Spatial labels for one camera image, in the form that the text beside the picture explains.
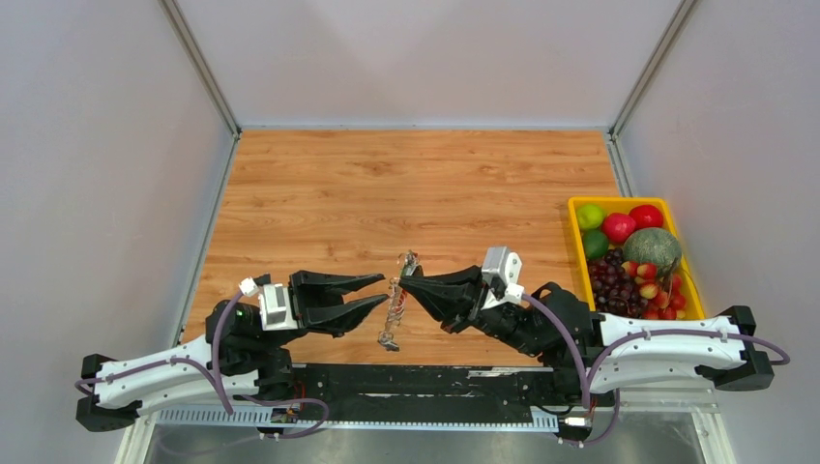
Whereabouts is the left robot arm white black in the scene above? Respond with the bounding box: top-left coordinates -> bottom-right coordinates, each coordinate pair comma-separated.
75,271 -> 389,432

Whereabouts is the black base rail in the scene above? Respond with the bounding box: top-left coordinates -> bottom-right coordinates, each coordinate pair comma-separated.
294,363 -> 582,419

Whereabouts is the red apple left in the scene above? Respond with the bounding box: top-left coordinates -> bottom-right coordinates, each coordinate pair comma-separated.
600,213 -> 637,245

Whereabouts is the purple grape bunch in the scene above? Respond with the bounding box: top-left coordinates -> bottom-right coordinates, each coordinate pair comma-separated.
587,247 -> 648,318

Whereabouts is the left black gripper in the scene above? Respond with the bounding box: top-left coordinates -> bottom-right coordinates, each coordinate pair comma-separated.
256,268 -> 391,352

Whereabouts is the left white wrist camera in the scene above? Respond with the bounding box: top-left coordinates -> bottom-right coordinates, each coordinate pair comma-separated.
239,275 -> 299,332

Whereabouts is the small red peaches cluster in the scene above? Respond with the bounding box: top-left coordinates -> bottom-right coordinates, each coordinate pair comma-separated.
619,261 -> 688,320

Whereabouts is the red handled metal key organizer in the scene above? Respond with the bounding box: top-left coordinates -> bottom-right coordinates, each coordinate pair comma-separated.
377,250 -> 423,352

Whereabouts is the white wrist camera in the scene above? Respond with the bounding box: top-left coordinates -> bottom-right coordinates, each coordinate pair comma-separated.
481,246 -> 524,309
239,275 -> 299,332

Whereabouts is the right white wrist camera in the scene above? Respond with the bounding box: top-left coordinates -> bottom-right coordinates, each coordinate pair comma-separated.
481,246 -> 524,309

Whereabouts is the light green apple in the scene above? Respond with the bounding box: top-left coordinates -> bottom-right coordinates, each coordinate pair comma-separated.
575,204 -> 607,231

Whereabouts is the slotted white cable duct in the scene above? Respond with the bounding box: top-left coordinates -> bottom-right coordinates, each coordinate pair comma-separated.
155,405 -> 559,433

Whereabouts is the red apple right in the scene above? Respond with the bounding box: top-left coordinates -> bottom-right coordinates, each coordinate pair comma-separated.
629,204 -> 664,230

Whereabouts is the yellow plastic fruit bin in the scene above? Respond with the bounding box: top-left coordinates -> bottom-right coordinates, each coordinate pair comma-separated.
568,196 -> 706,320

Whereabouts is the green netted melon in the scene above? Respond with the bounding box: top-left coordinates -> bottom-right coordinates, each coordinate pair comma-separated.
622,227 -> 683,275

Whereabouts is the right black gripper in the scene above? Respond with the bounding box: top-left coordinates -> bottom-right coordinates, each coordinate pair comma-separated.
399,265 -> 546,359

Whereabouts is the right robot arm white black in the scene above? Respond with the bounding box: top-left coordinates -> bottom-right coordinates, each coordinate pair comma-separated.
398,254 -> 776,404

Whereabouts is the red apple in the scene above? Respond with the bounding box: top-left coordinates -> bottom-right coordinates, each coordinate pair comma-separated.
629,204 -> 664,230
600,213 -> 637,245

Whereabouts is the dark green lime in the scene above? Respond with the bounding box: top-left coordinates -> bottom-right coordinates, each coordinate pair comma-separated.
581,229 -> 609,260

